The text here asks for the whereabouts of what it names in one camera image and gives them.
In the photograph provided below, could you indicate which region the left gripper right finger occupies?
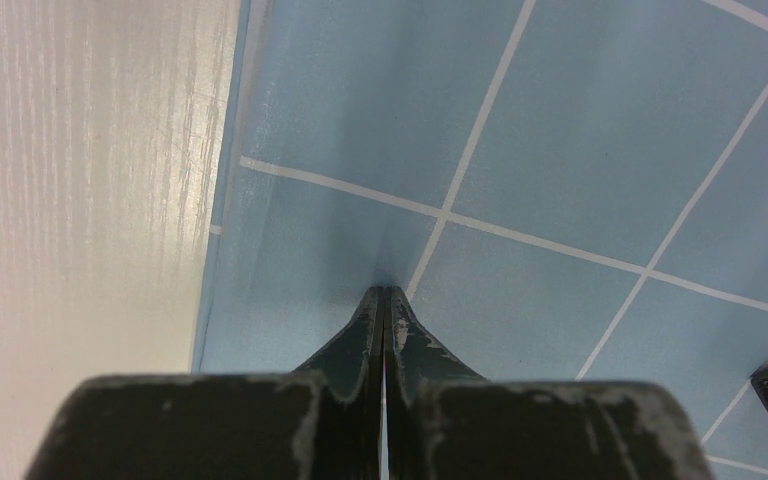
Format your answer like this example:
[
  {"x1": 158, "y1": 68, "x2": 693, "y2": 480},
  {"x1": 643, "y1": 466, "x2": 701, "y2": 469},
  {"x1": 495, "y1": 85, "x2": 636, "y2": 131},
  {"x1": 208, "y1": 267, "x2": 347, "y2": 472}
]
[{"x1": 383, "y1": 287, "x2": 487, "y2": 479}]

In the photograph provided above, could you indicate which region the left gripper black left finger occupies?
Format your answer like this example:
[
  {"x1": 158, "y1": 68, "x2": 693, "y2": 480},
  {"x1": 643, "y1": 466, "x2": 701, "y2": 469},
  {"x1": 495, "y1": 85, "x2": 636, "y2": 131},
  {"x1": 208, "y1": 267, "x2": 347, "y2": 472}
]
[{"x1": 295, "y1": 287, "x2": 384, "y2": 479}]

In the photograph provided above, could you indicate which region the blue checked cloth napkin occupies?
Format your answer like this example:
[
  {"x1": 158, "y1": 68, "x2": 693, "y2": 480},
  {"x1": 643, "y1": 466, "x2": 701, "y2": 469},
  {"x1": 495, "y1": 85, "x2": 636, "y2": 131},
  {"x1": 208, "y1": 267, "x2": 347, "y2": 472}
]
[{"x1": 191, "y1": 1, "x2": 768, "y2": 479}]

